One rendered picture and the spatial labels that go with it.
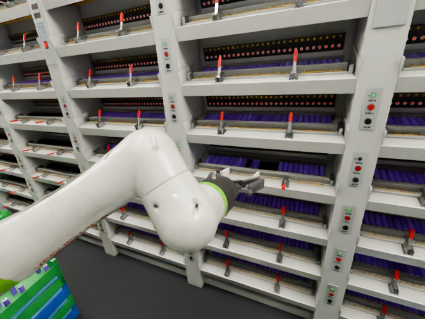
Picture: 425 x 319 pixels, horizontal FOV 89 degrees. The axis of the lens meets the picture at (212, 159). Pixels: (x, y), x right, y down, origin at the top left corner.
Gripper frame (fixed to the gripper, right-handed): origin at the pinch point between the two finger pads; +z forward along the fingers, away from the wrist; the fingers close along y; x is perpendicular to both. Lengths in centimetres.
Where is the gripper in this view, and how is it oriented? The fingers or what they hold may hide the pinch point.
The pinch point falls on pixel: (241, 175)
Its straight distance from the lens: 70.2
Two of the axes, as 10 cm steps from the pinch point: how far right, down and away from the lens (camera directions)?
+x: 0.3, -9.8, -1.8
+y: 9.2, 1.0, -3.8
